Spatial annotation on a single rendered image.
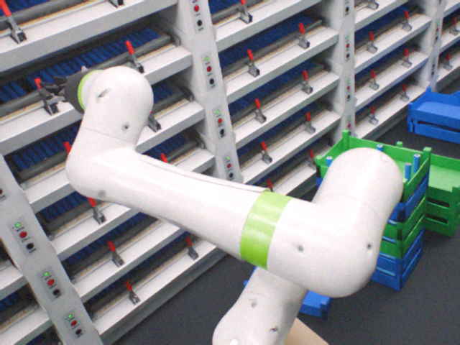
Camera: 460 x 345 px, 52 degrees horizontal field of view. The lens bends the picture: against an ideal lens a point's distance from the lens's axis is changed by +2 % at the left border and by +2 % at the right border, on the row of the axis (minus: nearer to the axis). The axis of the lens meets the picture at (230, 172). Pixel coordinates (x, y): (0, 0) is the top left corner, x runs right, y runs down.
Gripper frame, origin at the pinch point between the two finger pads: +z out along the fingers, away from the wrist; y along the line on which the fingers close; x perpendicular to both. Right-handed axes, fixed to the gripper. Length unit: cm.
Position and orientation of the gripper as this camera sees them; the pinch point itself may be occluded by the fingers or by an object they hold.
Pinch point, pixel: (54, 85)
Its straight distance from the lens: 118.5
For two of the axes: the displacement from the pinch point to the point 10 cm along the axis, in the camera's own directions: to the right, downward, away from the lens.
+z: -6.2, -2.0, 7.6
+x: -2.8, -8.5, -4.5
